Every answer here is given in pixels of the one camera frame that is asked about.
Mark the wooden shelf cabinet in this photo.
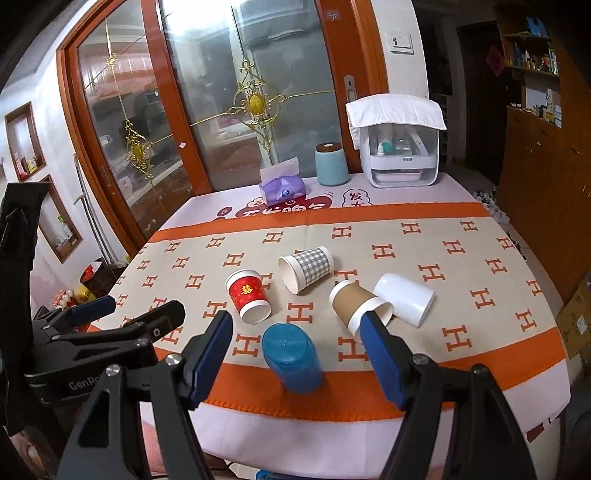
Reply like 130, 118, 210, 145
495, 0, 591, 333

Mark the blue plastic cup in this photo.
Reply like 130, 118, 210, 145
261, 322, 324, 394

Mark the dark cloth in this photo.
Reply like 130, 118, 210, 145
0, 182, 52, 435

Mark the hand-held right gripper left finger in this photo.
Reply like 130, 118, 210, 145
55, 310, 234, 480

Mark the wooden glass sliding door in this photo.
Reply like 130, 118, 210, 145
56, 0, 389, 259

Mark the grey checked paper cup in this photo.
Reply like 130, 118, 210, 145
278, 246, 335, 295

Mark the light blue canister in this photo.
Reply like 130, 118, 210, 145
315, 143, 350, 186

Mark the purple tissue box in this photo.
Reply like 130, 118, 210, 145
259, 157, 307, 207

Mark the dark woven basket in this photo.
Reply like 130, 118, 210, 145
79, 260, 117, 298

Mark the white storage box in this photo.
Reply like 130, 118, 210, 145
355, 124, 441, 188

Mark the cardboard box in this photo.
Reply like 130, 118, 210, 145
556, 272, 591, 361

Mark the wall niche with small things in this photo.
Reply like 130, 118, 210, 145
4, 102, 48, 182
37, 174, 84, 264

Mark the red door decoration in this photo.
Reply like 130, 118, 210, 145
486, 45, 504, 77

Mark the white mop handle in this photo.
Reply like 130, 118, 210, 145
73, 152, 116, 268

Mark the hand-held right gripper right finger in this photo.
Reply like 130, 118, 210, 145
359, 310, 540, 480

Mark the white folded cloth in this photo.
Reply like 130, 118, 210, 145
346, 93, 448, 148

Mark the red paper cup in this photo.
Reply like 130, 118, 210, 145
225, 269, 271, 324

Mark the pile of shoes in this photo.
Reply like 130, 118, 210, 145
472, 184, 511, 228

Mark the orange patterned blanket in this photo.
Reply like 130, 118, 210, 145
88, 202, 571, 411

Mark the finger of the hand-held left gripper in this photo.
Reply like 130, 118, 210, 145
58, 300, 187, 357
46, 295, 117, 329

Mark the brown paper cup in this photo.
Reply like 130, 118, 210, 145
329, 280, 393, 343

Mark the white cup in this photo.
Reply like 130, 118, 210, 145
373, 272, 436, 328

